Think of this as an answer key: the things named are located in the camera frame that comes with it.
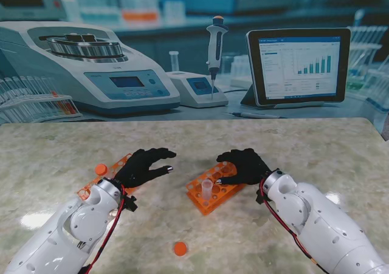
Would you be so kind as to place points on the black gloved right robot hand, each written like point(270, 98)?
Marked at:
point(250, 167)

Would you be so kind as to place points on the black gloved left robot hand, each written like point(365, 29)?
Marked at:
point(136, 172)

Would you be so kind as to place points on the clear plastic centrifuge tube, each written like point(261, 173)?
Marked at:
point(206, 190)
point(101, 176)

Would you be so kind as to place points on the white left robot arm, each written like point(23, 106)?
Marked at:
point(79, 225)

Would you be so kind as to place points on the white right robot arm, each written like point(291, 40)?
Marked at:
point(319, 219)

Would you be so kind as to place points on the orange plastic test tube rack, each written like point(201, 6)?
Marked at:
point(81, 194)
point(189, 192)

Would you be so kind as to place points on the printed laboratory backdrop poster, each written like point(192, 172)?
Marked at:
point(194, 43)

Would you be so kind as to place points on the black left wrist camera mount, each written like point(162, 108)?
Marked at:
point(130, 204)

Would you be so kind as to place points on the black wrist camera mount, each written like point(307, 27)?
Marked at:
point(130, 204)
point(260, 198)

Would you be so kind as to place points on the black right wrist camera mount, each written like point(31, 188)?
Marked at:
point(260, 198)

